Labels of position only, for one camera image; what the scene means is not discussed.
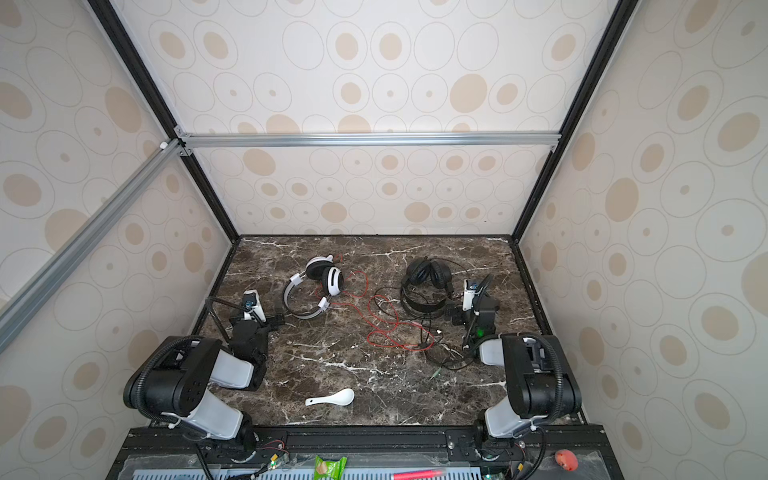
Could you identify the white headphones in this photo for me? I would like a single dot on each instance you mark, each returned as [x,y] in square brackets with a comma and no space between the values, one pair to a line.
[324,271]

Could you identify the red round button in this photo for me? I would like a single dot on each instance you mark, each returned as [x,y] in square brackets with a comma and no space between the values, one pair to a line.
[567,460]

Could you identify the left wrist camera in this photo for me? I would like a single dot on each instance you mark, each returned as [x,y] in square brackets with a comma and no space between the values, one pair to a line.
[252,306]

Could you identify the left black frame post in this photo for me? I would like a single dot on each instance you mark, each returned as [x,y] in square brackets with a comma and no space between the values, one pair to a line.
[107,16]

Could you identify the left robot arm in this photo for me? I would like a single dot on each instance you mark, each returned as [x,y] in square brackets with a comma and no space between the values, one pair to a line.
[172,385]

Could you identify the left slanted aluminium rail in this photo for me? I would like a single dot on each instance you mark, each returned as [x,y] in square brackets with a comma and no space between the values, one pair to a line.
[28,301]

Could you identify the pink pen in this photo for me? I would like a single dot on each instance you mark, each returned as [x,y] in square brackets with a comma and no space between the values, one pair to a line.
[419,475]

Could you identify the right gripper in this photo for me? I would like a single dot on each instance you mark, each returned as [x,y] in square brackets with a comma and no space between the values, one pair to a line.
[475,309]

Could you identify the horizontal aluminium rail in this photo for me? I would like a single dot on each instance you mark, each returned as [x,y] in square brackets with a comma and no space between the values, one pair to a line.
[387,139]

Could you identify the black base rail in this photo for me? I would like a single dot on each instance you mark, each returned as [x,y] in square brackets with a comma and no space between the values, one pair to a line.
[458,443]

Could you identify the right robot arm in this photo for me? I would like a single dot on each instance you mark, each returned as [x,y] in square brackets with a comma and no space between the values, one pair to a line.
[540,384]

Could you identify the black headphones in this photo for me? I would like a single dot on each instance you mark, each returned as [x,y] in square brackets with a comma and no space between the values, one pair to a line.
[426,288]

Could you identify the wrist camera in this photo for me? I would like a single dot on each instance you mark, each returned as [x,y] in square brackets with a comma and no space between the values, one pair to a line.
[473,291]
[252,306]

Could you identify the white ceramic spoon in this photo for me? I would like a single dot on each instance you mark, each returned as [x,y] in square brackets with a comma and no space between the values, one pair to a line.
[343,397]

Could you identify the green snack packet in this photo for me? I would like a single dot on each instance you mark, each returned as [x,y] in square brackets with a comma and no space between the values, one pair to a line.
[329,469]

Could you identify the black frame post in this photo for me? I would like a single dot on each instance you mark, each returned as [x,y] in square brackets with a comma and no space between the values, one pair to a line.
[606,47]
[107,16]

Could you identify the right black frame post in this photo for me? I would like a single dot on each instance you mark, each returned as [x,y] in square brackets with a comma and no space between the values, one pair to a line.
[606,47]

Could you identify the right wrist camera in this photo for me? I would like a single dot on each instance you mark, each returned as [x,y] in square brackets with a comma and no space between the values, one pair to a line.
[473,291]

